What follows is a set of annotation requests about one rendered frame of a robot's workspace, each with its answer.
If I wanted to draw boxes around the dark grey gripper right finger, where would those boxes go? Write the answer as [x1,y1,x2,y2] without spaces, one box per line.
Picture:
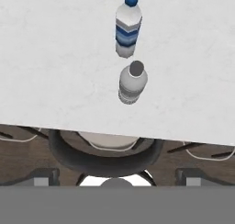
[175,167,235,187]

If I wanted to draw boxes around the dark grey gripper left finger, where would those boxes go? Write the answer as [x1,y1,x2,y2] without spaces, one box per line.
[0,167,61,187]

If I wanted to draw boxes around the white-rimmed stool with dark legs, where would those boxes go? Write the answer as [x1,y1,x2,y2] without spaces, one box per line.
[0,124,50,143]
[166,140,235,162]

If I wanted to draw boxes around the white and black round thing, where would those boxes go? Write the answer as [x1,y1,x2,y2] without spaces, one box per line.
[75,169,158,187]

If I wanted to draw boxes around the grey-capped clear bottle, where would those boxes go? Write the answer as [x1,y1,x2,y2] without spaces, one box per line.
[117,60,149,106]

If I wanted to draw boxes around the blue-capped plastic water bottle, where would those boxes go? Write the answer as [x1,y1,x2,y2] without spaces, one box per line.
[115,0,143,60]

